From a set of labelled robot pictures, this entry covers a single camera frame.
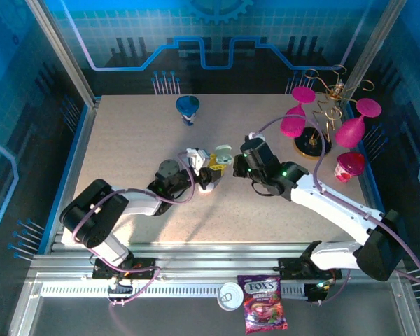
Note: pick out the purple Fox's candy bag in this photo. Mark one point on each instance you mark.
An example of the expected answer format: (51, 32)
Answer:
(262, 301)

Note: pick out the white pull-tab tin can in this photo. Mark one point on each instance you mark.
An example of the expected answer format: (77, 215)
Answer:
(227, 297)

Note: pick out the blue white paper cup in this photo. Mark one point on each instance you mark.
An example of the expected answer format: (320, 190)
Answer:
(187, 105)

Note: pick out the white earbud charging case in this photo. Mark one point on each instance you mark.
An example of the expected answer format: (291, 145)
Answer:
(224, 150)

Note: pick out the black connector box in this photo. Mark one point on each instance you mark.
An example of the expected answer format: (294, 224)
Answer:
(316, 293)

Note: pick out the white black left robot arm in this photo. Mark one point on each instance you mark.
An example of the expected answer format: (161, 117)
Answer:
(140, 203)

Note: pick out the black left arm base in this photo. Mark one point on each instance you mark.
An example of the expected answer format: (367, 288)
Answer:
(140, 264)

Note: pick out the pink plastic wine glass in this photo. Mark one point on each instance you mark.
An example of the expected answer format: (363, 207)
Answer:
(351, 133)
(294, 127)

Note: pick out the aluminium frame rail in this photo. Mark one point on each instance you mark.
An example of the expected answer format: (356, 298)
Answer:
(213, 252)

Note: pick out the pink lidded jelly cup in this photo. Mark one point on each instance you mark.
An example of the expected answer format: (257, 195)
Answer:
(351, 162)

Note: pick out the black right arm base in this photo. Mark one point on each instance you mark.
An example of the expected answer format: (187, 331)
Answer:
(290, 267)

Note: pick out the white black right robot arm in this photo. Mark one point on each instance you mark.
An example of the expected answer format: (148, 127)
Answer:
(336, 206)

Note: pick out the aluminium frame post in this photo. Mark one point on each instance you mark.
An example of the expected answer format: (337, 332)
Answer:
(65, 52)
(372, 45)

